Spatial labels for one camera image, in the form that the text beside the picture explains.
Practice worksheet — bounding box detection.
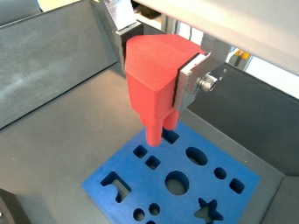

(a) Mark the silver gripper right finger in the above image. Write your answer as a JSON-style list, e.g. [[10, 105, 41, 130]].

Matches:
[[172, 34, 231, 112]]

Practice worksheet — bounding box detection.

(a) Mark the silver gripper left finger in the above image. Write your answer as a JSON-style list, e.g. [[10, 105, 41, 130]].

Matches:
[[102, 0, 142, 66]]

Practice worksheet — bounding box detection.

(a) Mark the red three-prong block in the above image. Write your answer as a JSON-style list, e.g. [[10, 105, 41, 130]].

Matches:
[[125, 34, 201, 147]]

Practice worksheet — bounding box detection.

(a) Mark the black object at corner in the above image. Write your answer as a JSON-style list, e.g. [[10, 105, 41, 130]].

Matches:
[[0, 188, 32, 224]]

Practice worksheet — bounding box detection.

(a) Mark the grey bin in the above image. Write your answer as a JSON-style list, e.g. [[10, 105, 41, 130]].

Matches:
[[0, 0, 299, 224]]

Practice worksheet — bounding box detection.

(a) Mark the blue shape-sorter board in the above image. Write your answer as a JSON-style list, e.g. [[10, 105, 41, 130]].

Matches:
[[81, 123, 259, 224]]

